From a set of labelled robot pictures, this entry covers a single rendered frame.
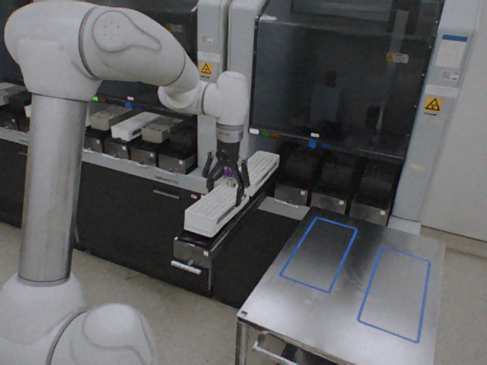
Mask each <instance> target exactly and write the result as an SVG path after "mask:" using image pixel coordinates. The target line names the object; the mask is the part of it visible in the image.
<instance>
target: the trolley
mask: <svg viewBox="0 0 487 365"><path fill-rule="evenodd" d="M445 249H446V243H442V242H439V241H437V240H431V238H427V237H425V236H419V235H416V234H413V233H408V232H406V231H402V230H397V229H393V228H391V227H386V226H383V225H379V224H374V223H371V222H368V221H363V219H359V218H356V217H352V216H348V215H346V214H340V213H337V212H334V211H329V210H326V209H322V208H318V207H314V206H311V208H310V210H309V211H308V212H307V213H306V214H305V215H304V217H303V218H302V221H301V222H300V223H299V225H298V226H297V228H296V229H295V231H294V232H293V234H292V235H291V236H290V238H289V240H288V242H286V244H285V245H284V246H283V248H282V249H281V251H280V252H279V254H278V255H277V256H276V259H275V260H274V262H273V263H272V264H271V266H270V267H269V268H268V269H267V271H266V272H265V274H264V275H263V277H262V279H261V280H260V282H259V283H258V284H257V286H256V287H255V289H254V290H253V292H252V294H251V295H249V297H248V298H247V300H246V302H245V303H244V305H243V306H242V307H241V308H240V310H239V312H238V313H237V315H236V321H237V337H236V351H235V365H246V359H247V339H248V328H249V327H252V328H254V329H257V330H259V331H261V332H262V333H264V334H267V335H271V336H272V337H274V338H277V339H280V340H282V341H285V342H287V343H286V345H285V347H284V349H283V352H282V354H281V356H278V355H275V354H273V353H270V352H268V351H266V350H264V349H262V348H260V347H259V346H260V345H261V344H262V342H263V341H264V339H265V336H264V335H262V334H259V336H258V338H257V340H256V342H255V344H254V346H253V348H252V352H254V353H256V354H258V355H261V356H263V357H265V358H268V359H270V360H274V361H275V362H277V364H276V365H434V356H435V348H436V347H437V339H438V323H439V315H440V306H441V290H442V282H443V273H444V257H445Z"/></svg>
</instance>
